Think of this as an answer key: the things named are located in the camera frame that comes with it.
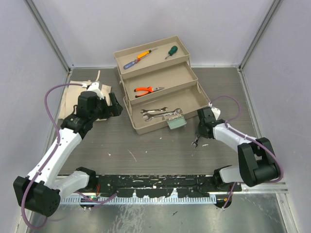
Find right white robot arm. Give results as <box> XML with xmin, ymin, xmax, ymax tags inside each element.
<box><xmin>192</xmin><ymin>107</ymin><xmax>283</xmax><ymax>191</ymax></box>

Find yellow handled tool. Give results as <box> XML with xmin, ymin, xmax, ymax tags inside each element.
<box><xmin>137</xmin><ymin>48</ymin><xmax>157</xmax><ymax>60</ymax></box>

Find orange handled pliers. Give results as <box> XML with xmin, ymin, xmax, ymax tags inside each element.
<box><xmin>134</xmin><ymin>86</ymin><xmax>164</xmax><ymax>98</ymax></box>

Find beige cloth bag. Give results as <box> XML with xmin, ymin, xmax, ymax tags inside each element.
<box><xmin>58</xmin><ymin>84</ymin><xmax>112</xmax><ymax>119</ymax></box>

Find slotted cable duct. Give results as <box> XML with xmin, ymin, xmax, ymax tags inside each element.
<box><xmin>60</xmin><ymin>194</ymin><xmax>217</xmax><ymax>205</ymax></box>

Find green handled screwdriver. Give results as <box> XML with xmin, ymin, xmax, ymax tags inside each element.
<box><xmin>165</xmin><ymin>46</ymin><xmax>178</xmax><ymax>59</ymax></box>

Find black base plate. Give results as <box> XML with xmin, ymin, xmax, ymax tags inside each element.
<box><xmin>69</xmin><ymin>173</ymin><xmax>243</xmax><ymax>198</ymax></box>

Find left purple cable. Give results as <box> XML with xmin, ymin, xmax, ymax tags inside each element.
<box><xmin>21</xmin><ymin>83</ymin><xmax>119</xmax><ymax>230</ymax></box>

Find small silver wrench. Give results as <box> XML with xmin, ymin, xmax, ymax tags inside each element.
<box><xmin>140</xmin><ymin>107</ymin><xmax>168</xmax><ymax>114</ymax></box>

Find large silver wrench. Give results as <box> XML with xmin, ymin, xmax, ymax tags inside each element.
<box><xmin>142</xmin><ymin>108</ymin><xmax>183</xmax><ymax>121</ymax></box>

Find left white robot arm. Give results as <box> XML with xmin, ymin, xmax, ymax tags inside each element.
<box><xmin>13</xmin><ymin>81</ymin><xmax>122</xmax><ymax>217</ymax></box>

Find brown translucent toolbox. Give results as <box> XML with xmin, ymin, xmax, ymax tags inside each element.
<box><xmin>114</xmin><ymin>36</ymin><xmax>209</xmax><ymax>134</ymax></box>

